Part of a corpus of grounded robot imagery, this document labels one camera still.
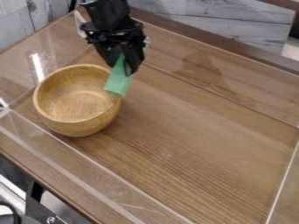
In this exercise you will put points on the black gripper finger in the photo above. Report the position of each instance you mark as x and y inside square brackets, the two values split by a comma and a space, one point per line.
[133, 58]
[109, 53]

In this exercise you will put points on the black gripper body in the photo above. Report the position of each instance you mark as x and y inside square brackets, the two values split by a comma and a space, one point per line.
[126, 33]

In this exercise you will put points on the green rectangular block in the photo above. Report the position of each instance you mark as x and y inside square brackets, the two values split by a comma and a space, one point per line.
[120, 78]

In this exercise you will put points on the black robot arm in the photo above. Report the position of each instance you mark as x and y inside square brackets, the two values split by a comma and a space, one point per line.
[106, 13]

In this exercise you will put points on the brown wooden bowl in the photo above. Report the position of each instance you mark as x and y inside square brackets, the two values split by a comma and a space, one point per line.
[69, 99]

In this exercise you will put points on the black table leg bracket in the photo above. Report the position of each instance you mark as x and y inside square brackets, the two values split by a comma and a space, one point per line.
[34, 209]

